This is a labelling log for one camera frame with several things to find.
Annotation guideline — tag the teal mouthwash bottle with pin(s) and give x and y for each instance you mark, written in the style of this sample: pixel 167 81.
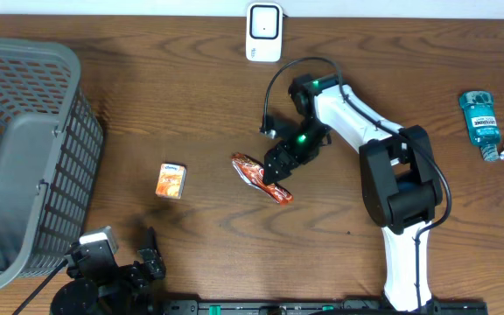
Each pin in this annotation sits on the teal mouthwash bottle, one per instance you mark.
pixel 481 123

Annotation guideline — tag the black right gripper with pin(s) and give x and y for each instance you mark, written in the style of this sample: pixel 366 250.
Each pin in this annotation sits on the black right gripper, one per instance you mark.
pixel 282 169

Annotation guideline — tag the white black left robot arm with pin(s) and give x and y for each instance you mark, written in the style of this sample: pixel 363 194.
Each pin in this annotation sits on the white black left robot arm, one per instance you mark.
pixel 81 296

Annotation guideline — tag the red chocolate bar wrapper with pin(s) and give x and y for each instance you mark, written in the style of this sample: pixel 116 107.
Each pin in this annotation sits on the red chocolate bar wrapper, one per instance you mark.
pixel 251 172

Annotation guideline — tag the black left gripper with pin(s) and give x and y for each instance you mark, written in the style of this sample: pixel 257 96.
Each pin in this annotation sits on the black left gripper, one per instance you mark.
pixel 151 262

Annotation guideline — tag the white barcode scanner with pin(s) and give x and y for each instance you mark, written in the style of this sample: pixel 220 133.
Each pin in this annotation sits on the white barcode scanner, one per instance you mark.
pixel 264 32

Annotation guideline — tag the grey plastic mesh basket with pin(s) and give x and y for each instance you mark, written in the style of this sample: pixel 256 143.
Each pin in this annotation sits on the grey plastic mesh basket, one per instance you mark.
pixel 51 146

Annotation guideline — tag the small orange box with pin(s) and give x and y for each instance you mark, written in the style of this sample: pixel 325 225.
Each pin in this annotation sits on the small orange box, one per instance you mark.
pixel 171 180

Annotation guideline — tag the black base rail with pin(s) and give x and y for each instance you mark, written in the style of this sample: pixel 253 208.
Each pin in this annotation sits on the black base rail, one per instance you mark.
pixel 350 306

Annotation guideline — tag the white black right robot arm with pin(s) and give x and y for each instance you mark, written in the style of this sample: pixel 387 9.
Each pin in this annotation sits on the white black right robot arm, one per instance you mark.
pixel 399 178

